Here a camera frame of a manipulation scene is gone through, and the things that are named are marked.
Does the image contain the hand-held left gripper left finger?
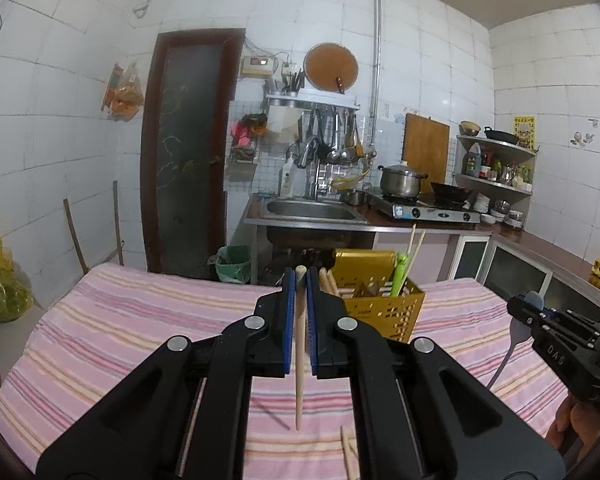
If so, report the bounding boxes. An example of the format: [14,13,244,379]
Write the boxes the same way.
[35,267,298,480]

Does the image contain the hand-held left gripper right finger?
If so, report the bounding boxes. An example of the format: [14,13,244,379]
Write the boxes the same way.
[304,269,567,480]

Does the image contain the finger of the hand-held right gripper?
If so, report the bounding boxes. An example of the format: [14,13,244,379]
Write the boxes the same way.
[542,307,600,336]
[507,295,548,335]

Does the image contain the metal spoon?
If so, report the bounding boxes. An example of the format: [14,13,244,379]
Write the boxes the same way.
[486,291,546,390]

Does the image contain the yellow perforated utensil holder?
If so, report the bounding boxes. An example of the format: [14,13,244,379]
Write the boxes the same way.
[330,247,427,345]

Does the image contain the green plastic utensil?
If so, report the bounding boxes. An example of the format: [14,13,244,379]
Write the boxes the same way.
[390,253,412,298]

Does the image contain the person's right hand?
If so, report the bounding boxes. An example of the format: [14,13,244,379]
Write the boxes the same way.
[546,394,600,463]

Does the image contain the white glass door cabinet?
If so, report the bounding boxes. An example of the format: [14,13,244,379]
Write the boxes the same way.
[450,232,600,316]

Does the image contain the brown kitchen counter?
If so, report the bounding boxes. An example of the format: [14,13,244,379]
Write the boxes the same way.
[367,205,600,311]

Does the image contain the green trash bin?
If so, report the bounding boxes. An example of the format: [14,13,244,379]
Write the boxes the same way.
[209,245,253,285]

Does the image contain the stainless steel sink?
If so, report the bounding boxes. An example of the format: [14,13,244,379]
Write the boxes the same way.
[244,195,376,227]

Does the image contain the white corner shelf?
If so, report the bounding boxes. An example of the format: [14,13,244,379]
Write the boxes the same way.
[452,134,540,196]

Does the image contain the white soap bottle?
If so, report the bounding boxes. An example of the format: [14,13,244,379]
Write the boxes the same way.
[279,156,296,200]

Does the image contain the black wok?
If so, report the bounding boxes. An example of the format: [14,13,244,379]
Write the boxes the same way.
[430,181,473,206]

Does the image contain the gas stove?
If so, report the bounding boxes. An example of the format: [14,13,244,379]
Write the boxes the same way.
[367,192,482,225]

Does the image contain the pink striped tablecloth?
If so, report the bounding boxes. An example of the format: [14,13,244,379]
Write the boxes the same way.
[0,262,581,480]

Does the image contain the metal faucet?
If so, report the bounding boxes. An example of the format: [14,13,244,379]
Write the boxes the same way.
[297,136,326,200]

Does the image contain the dark sauce bottle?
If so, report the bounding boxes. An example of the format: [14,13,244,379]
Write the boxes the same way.
[466,142,483,178]

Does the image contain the steel cooking pot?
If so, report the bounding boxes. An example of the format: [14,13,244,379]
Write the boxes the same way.
[377,160,429,198]

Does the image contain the hanging metal ladle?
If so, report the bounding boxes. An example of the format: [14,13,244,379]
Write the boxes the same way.
[326,110,343,165]
[341,110,358,163]

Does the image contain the black pan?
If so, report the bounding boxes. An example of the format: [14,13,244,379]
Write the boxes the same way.
[482,126,521,146]

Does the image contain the dark brown door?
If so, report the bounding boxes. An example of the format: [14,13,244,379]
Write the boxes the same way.
[140,29,246,277]

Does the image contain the rectangular wooden cutting board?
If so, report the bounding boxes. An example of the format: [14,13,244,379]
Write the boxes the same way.
[401,112,452,181]

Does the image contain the pink cloth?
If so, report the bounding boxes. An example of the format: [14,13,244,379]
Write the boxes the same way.
[228,112,268,148]

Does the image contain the wooden stick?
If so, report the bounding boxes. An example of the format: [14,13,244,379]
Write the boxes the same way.
[112,180,126,267]
[62,198,90,275]

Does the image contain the knife holder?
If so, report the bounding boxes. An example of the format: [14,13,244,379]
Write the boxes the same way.
[280,69,306,96]

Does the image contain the round wooden lid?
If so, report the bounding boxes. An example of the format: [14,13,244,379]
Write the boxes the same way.
[302,42,359,93]

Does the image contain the white electrical box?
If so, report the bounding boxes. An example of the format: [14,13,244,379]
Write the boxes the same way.
[242,55,277,81]

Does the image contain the hanging orange bag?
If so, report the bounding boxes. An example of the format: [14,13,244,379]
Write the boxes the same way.
[101,61,146,122]

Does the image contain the yellow plastic bag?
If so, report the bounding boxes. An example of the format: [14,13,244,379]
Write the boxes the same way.
[0,227,35,322]

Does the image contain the yellow wall poster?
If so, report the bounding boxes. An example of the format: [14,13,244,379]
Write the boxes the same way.
[513,115,537,150]

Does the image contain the grey wall pipe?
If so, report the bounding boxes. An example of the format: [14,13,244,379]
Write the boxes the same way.
[350,0,383,126]

